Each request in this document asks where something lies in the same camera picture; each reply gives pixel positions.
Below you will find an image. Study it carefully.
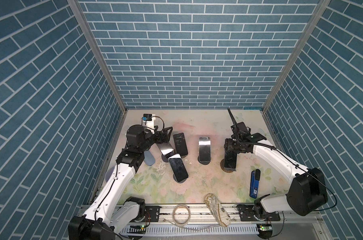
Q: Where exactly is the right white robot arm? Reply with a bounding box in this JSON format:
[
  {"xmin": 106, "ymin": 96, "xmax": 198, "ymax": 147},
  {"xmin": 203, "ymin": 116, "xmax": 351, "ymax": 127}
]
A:
[{"xmin": 224, "ymin": 133, "xmax": 328, "ymax": 220}]

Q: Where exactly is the aluminium front rail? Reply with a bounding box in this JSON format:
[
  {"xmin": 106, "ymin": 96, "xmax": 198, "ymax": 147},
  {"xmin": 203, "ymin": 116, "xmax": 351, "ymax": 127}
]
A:
[{"xmin": 114, "ymin": 204, "xmax": 331, "ymax": 240}]

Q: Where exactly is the blue black remote device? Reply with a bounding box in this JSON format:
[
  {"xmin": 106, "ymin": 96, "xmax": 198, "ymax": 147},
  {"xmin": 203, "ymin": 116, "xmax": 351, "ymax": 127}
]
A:
[{"xmin": 250, "ymin": 169, "xmax": 261, "ymax": 199}]

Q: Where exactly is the wood-base grey phone stand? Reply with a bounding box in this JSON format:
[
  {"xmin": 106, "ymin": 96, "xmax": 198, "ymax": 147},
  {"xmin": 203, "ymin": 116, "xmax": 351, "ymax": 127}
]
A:
[{"xmin": 220, "ymin": 159, "xmax": 234, "ymax": 173}]

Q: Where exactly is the black phone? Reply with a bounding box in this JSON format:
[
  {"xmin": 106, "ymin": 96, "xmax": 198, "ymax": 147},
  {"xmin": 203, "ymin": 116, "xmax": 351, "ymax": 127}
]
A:
[
  {"xmin": 224, "ymin": 151, "xmax": 237, "ymax": 171},
  {"xmin": 173, "ymin": 133, "xmax": 188, "ymax": 156}
]

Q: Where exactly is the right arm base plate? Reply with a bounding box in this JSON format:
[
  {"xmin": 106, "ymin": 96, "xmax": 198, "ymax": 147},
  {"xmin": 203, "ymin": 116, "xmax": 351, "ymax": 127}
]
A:
[{"xmin": 236, "ymin": 204, "xmax": 281, "ymax": 222}]

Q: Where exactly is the purple-edged phone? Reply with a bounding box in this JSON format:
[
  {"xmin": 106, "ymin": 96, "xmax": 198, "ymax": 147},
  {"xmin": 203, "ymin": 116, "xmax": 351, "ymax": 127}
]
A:
[{"xmin": 168, "ymin": 154, "xmax": 189, "ymax": 183}]

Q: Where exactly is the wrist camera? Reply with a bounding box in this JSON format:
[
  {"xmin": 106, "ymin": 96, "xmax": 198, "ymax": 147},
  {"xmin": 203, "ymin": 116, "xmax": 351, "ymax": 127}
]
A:
[
  {"xmin": 228, "ymin": 109, "xmax": 267, "ymax": 143},
  {"xmin": 141, "ymin": 114, "xmax": 155, "ymax": 128}
]

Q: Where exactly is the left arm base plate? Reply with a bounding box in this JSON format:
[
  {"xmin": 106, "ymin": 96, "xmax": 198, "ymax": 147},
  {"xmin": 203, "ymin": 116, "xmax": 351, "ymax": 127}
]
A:
[{"xmin": 139, "ymin": 206, "xmax": 161, "ymax": 225}]

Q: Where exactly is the patterned cloth pouch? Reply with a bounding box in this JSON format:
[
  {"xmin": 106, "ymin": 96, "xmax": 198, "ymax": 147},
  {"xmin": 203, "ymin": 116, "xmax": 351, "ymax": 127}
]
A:
[{"xmin": 204, "ymin": 193, "xmax": 232, "ymax": 227}]

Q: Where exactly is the blue glasses case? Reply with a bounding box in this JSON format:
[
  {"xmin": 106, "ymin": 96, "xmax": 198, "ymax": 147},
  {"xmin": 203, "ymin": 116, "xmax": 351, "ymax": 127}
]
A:
[{"xmin": 144, "ymin": 151, "xmax": 155, "ymax": 167}]

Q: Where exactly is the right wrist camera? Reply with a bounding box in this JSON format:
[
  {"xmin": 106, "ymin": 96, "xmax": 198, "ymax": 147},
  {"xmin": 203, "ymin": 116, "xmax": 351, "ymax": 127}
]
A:
[{"xmin": 228, "ymin": 109, "xmax": 267, "ymax": 143}]

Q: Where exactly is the coiled white cable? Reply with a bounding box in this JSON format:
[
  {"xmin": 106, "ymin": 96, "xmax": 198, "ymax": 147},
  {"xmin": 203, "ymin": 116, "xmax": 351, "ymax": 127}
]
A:
[{"xmin": 171, "ymin": 204, "xmax": 192, "ymax": 228}]

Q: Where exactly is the lavender ceramic cup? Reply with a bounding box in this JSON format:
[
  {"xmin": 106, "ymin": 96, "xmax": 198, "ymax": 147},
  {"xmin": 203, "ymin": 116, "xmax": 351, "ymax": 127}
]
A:
[{"xmin": 104, "ymin": 167, "xmax": 114, "ymax": 182}]

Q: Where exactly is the teal-edged phone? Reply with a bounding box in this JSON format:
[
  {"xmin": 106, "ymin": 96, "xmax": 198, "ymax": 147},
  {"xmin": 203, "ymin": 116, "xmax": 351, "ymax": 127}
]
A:
[{"xmin": 199, "ymin": 137, "xmax": 211, "ymax": 157}]

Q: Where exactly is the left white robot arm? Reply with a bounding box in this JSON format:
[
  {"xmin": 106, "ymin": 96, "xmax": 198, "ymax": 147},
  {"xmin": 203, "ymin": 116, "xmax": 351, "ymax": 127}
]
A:
[{"xmin": 68, "ymin": 125, "xmax": 173, "ymax": 240}]

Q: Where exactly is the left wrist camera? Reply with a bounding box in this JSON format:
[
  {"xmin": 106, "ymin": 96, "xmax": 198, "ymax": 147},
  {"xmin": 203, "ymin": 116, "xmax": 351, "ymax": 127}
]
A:
[{"xmin": 141, "ymin": 114, "xmax": 155, "ymax": 128}]

